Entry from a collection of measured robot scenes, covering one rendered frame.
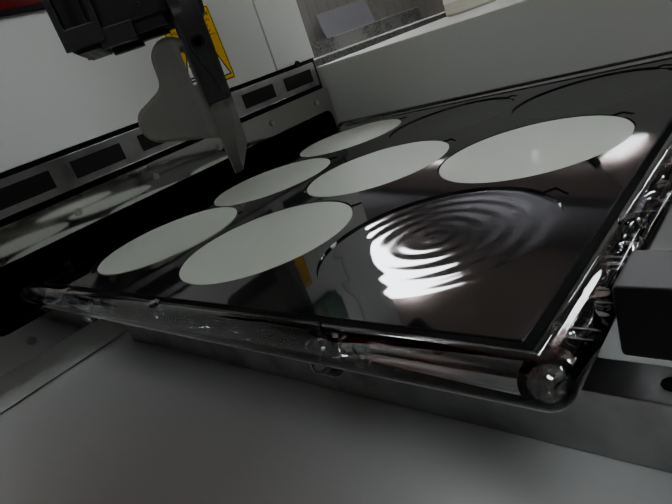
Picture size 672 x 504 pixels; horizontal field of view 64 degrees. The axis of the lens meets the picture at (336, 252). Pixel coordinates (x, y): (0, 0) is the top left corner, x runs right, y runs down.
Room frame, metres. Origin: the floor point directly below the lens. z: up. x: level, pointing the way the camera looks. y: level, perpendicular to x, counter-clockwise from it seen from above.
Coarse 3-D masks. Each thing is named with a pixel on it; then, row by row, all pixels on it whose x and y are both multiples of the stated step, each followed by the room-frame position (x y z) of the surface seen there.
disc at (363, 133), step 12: (384, 120) 0.54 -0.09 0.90; (396, 120) 0.51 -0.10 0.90; (348, 132) 0.54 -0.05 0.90; (360, 132) 0.52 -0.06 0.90; (372, 132) 0.50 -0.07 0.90; (384, 132) 0.48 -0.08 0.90; (312, 144) 0.55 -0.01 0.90; (324, 144) 0.52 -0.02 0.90; (336, 144) 0.50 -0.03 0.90; (348, 144) 0.48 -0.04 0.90
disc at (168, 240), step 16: (224, 208) 0.39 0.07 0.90; (176, 224) 0.40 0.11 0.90; (192, 224) 0.38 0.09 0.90; (208, 224) 0.36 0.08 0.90; (224, 224) 0.35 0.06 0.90; (144, 240) 0.39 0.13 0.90; (160, 240) 0.37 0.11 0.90; (176, 240) 0.35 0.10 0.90; (192, 240) 0.34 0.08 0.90; (112, 256) 0.37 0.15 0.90; (128, 256) 0.36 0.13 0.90; (144, 256) 0.34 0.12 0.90; (160, 256) 0.33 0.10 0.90; (112, 272) 0.33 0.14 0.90
